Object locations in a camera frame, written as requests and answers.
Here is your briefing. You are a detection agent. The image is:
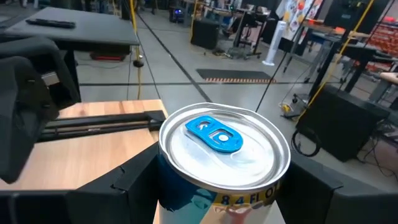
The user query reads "blue silver Red Bull can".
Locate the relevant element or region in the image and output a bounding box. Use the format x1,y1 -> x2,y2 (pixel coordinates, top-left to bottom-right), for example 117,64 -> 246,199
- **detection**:
155,101 -> 292,224

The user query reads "yellow hanging cable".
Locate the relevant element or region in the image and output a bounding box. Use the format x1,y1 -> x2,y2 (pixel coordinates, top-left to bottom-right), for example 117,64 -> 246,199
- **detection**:
129,0 -> 143,101
297,0 -> 376,122
188,0 -> 200,43

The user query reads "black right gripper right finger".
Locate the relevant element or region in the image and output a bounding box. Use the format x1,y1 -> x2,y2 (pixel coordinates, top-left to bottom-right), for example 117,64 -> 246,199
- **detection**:
275,151 -> 345,224

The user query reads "floral patterned cloth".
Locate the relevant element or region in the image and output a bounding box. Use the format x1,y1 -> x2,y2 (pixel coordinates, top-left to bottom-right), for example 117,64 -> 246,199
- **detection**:
275,0 -> 326,41

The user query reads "black desk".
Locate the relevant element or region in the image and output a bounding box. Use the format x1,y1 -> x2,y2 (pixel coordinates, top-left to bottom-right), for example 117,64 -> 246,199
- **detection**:
0,6 -> 140,102

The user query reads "red box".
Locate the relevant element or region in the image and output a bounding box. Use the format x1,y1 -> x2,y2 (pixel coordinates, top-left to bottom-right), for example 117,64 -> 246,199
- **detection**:
89,51 -> 127,62

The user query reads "red storage bin rack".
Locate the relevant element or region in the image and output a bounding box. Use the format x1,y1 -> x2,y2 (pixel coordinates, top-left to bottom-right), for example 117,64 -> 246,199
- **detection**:
366,15 -> 398,58

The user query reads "black rolling stand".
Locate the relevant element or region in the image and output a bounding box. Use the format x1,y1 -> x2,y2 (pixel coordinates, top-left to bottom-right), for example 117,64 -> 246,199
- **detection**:
228,12 -> 265,60

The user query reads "white tower fan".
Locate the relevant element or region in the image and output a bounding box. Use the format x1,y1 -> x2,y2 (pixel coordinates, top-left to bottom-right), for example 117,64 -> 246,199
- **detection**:
261,20 -> 287,67

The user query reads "long black cable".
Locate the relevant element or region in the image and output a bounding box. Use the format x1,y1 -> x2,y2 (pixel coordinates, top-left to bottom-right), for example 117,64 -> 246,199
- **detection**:
254,0 -> 326,113

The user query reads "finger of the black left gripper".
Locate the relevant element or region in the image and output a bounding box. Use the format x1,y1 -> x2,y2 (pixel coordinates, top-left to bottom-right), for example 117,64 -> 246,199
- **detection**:
0,55 -> 60,185

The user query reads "coiled black cable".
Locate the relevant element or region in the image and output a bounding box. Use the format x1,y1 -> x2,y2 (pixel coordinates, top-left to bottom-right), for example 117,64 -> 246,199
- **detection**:
290,129 -> 322,158

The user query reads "yellow connector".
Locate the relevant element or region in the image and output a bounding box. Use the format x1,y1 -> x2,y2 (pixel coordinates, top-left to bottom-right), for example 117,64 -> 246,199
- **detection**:
279,102 -> 295,118

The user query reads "wooden workbench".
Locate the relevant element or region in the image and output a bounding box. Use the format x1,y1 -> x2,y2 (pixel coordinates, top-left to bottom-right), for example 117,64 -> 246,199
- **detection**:
301,18 -> 374,40

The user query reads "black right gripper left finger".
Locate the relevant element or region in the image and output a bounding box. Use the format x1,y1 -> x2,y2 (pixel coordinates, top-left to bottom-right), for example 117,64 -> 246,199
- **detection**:
66,142 -> 162,224

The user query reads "black cube case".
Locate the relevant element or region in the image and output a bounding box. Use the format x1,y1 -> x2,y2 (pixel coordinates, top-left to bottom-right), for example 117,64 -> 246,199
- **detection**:
190,18 -> 220,50

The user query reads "black remote control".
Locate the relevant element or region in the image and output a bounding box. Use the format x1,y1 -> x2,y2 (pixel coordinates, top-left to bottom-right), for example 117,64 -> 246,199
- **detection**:
25,18 -> 76,30

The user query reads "black hazard-striped floor mat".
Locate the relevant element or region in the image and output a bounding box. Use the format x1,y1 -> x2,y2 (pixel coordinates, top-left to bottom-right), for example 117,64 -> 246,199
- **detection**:
195,68 -> 277,84

